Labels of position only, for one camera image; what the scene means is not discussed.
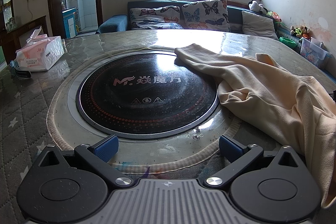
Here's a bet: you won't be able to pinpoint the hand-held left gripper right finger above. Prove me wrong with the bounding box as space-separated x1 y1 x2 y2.
205 135 307 188

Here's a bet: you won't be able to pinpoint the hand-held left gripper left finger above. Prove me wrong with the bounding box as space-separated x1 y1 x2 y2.
31 135 133 188

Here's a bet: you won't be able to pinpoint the cream long-sleeved garment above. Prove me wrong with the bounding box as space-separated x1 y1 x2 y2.
175 43 336 210

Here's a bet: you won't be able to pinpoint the round black induction cooktop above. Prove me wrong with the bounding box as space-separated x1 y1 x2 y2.
76 51 220 140

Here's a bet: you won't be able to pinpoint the grey quilted star table cover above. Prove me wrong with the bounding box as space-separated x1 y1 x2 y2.
0 30 336 224

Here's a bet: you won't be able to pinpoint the pink white tissue pack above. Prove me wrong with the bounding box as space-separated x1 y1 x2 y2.
16 26 66 72

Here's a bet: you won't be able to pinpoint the dark wristwatch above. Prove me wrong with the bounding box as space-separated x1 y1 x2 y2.
10 61 33 79

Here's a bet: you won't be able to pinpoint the green bowl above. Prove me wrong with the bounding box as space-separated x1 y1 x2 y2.
279 36 297 47

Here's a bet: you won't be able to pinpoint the clear plastic storage box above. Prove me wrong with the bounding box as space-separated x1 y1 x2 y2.
299 38 332 68

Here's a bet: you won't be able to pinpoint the grey pillow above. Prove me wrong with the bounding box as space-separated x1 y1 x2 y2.
241 10 279 41

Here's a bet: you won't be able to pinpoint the blue white cabinet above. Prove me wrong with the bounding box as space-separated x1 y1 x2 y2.
62 7 78 38

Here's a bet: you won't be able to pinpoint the blue corner sofa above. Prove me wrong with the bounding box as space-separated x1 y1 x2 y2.
96 0 334 69

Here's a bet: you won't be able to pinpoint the brown plush toys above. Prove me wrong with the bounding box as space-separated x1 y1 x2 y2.
290 25 310 39

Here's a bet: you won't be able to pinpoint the square butterfly print pillow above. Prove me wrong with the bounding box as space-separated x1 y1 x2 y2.
182 0 231 32

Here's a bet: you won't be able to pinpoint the green orange toy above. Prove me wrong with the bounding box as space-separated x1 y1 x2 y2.
266 11 282 23

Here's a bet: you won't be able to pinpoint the wide butterfly print pillow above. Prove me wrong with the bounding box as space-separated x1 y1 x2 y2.
129 6 184 30

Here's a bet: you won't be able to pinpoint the panda plush toy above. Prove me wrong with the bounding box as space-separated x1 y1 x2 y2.
248 0 267 14

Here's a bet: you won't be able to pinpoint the dark wooden sideboard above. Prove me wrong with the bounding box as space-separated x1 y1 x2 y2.
0 15 46 64

